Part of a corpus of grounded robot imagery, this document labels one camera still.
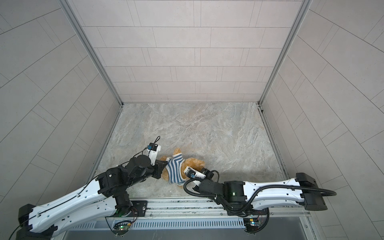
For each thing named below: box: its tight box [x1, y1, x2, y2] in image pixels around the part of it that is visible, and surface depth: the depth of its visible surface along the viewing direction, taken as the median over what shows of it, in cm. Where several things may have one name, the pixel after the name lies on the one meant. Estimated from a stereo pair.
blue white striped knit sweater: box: [165, 153, 186, 186], surface depth 71 cm
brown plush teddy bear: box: [160, 148, 206, 187], surface depth 70 cm
